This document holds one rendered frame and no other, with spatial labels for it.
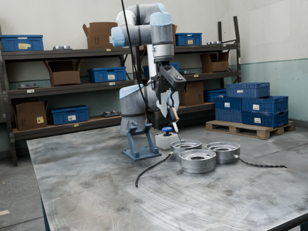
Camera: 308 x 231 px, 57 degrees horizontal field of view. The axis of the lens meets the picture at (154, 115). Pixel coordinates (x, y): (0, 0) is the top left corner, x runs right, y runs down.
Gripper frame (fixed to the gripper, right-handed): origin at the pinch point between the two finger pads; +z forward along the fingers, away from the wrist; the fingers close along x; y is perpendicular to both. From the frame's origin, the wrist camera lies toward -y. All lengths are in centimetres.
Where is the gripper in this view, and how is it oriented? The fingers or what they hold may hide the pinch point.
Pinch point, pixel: (170, 113)
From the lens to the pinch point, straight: 102.4
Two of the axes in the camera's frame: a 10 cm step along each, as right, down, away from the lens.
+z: 0.8, 9.9, 1.5
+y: -4.1, -1.0, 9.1
